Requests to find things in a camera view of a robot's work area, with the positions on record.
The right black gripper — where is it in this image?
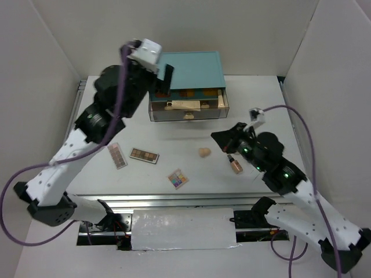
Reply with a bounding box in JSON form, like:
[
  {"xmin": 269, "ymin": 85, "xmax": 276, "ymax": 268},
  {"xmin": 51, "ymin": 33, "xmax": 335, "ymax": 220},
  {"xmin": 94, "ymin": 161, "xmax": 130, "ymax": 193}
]
[{"xmin": 210, "ymin": 120, "xmax": 265, "ymax": 170}]

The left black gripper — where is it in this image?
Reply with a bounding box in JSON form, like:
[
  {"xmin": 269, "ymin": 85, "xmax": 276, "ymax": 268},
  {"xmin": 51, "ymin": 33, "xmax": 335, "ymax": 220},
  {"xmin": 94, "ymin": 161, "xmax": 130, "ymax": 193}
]
[{"xmin": 120, "ymin": 45, "xmax": 173, "ymax": 118}]

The foundation bottle black pump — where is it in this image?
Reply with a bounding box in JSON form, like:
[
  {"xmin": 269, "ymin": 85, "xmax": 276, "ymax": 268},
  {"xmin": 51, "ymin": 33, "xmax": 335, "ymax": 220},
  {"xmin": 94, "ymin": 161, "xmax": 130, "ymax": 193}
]
[{"xmin": 227, "ymin": 154, "xmax": 243, "ymax": 174}]

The beige concealer stick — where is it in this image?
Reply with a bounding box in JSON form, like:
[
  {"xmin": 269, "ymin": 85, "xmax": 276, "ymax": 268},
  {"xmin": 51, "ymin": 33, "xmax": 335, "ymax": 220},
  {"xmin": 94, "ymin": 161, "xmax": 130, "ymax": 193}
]
[{"xmin": 217, "ymin": 89, "xmax": 225, "ymax": 108}]

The beige foundation tube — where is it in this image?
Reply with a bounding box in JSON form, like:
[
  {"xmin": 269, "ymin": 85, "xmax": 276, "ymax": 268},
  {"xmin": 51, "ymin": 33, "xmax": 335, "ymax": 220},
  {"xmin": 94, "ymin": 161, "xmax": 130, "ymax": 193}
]
[{"xmin": 170, "ymin": 100, "xmax": 201, "ymax": 111}]

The pink eyeshadow palette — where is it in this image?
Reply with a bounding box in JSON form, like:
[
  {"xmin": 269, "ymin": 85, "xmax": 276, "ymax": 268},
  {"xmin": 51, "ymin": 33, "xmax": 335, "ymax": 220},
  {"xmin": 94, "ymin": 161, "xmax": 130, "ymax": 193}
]
[{"xmin": 107, "ymin": 142, "xmax": 128, "ymax": 170}]

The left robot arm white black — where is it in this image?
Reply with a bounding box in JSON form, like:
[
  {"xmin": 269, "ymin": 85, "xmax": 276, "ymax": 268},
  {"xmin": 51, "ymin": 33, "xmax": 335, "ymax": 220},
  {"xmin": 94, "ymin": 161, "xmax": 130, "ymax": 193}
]
[{"xmin": 13, "ymin": 59, "xmax": 174, "ymax": 231}]

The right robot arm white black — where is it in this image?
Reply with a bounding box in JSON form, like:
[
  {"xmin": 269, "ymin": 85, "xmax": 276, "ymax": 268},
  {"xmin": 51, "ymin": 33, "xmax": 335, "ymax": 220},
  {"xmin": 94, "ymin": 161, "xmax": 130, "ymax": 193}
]
[{"xmin": 211, "ymin": 122, "xmax": 369, "ymax": 273}]

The beige makeup sponge centre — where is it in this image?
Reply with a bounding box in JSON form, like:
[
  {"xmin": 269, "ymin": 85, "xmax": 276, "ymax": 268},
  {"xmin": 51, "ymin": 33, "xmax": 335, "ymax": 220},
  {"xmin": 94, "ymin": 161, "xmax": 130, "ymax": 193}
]
[{"xmin": 198, "ymin": 148, "xmax": 211, "ymax": 158}]

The teal drawer organizer box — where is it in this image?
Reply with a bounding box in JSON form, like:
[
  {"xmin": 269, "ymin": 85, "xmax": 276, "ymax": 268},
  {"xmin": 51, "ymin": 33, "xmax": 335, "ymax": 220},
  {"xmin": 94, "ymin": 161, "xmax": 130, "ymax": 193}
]
[{"xmin": 148, "ymin": 51, "xmax": 229, "ymax": 122}]

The colourful square eyeshadow palette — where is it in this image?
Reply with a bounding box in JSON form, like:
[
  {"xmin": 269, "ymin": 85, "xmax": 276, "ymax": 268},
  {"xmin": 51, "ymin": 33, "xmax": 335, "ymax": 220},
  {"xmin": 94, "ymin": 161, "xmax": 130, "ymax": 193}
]
[{"xmin": 167, "ymin": 169, "xmax": 189, "ymax": 189}]

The brown eyeshadow palette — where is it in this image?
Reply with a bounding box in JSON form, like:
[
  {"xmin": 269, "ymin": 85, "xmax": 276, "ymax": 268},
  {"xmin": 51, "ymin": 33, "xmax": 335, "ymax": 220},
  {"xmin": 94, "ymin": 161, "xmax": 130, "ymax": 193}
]
[{"xmin": 129, "ymin": 148, "xmax": 159, "ymax": 164}]

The white tape sheet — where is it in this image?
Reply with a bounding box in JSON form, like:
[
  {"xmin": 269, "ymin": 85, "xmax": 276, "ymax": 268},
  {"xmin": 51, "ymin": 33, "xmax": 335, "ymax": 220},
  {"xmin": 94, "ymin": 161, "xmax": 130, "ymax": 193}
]
[{"xmin": 131, "ymin": 208, "xmax": 238, "ymax": 251}]

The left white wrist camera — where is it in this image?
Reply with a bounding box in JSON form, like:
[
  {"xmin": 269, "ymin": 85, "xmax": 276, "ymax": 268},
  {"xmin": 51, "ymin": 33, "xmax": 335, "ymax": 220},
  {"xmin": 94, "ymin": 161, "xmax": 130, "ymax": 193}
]
[{"xmin": 128, "ymin": 39, "xmax": 162, "ymax": 73}]

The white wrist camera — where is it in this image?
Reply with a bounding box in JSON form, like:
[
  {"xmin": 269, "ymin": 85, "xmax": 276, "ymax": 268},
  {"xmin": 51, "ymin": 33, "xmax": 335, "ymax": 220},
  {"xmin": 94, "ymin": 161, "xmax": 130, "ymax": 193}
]
[
  {"xmin": 128, "ymin": 39, "xmax": 162, "ymax": 73},
  {"xmin": 243, "ymin": 108, "xmax": 265, "ymax": 132}
]

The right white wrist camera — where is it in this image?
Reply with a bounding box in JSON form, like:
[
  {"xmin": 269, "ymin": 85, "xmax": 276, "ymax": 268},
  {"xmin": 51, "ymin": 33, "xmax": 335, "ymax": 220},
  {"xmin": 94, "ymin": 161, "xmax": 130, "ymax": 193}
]
[{"xmin": 243, "ymin": 108, "xmax": 265, "ymax": 132}]

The aluminium rail frame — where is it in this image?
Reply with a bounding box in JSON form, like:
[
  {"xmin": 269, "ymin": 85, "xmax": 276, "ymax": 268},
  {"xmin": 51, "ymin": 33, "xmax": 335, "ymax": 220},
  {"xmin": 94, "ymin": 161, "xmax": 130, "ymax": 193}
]
[{"xmin": 67, "ymin": 76, "xmax": 303, "ymax": 210}]

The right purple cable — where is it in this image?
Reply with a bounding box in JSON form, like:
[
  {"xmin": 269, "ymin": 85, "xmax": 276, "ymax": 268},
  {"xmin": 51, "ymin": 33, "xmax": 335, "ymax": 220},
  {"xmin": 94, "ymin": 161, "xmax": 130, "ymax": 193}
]
[{"xmin": 262, "ymin": 105, "xmax": 344, "ymax": 278}]

